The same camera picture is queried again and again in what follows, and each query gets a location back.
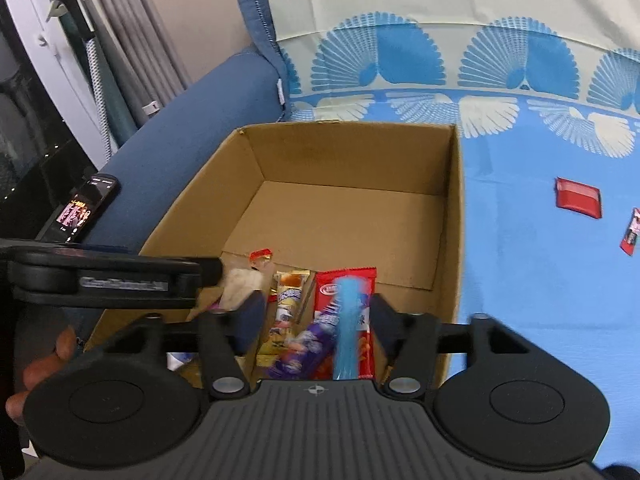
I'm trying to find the yellow white snack bar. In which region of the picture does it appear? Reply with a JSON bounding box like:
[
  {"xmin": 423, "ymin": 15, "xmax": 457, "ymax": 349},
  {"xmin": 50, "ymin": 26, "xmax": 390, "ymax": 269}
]
[{"xmin": 256, "ymin": 270, "xmax": 312, "ymax": 368}]

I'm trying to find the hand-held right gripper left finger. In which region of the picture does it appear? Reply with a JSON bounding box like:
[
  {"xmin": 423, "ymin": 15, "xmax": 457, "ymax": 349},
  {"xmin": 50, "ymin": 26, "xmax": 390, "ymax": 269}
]
[{"xmin": 82, "ymin": 290, "xmax": 267, "ymax": 401}]

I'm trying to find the red snack packet white label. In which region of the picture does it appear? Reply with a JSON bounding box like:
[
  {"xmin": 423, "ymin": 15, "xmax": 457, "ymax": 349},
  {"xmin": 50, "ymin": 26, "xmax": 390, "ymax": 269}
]
[{"xmin": 312, "ymin": 266, "xmax": 377, "ymax": 380}]

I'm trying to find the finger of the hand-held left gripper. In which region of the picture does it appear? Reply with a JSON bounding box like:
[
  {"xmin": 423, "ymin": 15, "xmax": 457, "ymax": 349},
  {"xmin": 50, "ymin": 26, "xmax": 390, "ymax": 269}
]
[{"xmin": 10, "ymin": 252, "xmax": 224, "ymax": 310}]

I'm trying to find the red white black snack packet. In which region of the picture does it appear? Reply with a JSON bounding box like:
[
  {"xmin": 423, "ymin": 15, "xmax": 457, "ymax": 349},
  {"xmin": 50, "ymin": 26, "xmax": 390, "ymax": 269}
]
[{"xmin": 619, "ymin": 207, "xmax": 640, "ymax": 257}]

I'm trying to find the person's left hand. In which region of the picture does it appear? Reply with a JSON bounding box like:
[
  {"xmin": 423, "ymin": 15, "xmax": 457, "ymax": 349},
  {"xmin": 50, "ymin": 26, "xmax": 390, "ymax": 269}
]
[{"xmin": 5, "ymin": 327, "xmax": 79, "ymax": 423}]

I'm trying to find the blue sofa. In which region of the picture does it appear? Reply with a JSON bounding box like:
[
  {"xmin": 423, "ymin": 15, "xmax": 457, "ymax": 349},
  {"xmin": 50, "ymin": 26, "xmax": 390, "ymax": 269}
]
[{"xmin": 65, "ymin": 0, "xmax": 292, "ymax": 346}]

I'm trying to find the grey curtain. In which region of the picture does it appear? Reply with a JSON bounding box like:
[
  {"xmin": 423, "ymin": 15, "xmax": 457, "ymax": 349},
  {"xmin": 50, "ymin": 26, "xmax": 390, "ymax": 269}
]
[{"xmin": 75, "ymin": 0, "xmax": 191, "ymax": 146}]

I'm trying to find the blue fan-print bed sheet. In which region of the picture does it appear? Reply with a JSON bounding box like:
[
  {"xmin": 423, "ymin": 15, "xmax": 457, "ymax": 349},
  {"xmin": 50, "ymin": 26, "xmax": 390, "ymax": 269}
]
[{"xmin": 260, "ymin": 0, "xmax": 640, "ymax": 471}]

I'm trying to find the black smartphone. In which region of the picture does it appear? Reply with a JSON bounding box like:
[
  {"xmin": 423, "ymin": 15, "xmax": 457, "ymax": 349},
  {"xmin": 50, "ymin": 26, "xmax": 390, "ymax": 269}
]
[{"xmin": 46, "ymin": 173, "xmax": 121, "ymax": 243}]

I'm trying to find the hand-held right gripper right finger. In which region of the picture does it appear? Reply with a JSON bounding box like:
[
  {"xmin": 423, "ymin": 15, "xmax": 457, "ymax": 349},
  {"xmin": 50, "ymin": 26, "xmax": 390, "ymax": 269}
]
[{"xmin": 370, "ymin": 293, "xmax": 551, "ymax": 402}]

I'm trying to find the black glass cabinet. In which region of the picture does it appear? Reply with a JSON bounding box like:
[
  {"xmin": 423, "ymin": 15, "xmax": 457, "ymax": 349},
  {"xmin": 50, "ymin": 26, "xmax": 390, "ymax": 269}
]
[{"xmin": 0, "ymin": 10, "xmax": 96, "ymax": 241}]

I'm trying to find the flat red snack packet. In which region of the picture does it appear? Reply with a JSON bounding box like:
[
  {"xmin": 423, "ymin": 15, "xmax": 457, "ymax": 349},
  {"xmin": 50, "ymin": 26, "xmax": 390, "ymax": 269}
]
[{"xmin": 555, "ymin": 177, "xmax": 602, "ymax": 220}]

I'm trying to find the white cabinet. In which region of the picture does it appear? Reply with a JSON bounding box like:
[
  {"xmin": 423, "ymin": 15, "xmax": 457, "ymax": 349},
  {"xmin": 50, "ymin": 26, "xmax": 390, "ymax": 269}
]
[{"xmin": 0, "ymin": 0, "xmax": 118, "ymax": 161}]

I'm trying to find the brown cardboard box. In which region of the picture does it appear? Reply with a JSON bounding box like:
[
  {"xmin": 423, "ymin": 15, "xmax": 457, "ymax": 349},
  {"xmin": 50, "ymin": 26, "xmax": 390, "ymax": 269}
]
[{"xmin": 82, "ymin": 121, "xmax": 466, "ymax": 396}]

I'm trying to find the purple snack bar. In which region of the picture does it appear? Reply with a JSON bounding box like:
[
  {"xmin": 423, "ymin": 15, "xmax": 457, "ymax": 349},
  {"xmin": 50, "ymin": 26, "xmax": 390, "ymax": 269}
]
[{"xmin": 267, "ymin": 317, "xmax": 341, "ymax": 381}]

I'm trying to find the beige rice snack bar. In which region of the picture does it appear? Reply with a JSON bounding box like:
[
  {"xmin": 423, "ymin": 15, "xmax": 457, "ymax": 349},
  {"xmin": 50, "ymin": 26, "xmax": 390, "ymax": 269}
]
[{"xmin": 220, "ymin": 267, "xmax": 266, "ymax": 311}]

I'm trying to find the light blue snack stick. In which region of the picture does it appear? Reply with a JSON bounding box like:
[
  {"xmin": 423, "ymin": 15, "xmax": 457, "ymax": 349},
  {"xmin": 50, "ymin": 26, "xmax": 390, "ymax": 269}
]
[{"xmin": 331, "ymin": 274, "xmax": 375, "ymax": 381}]

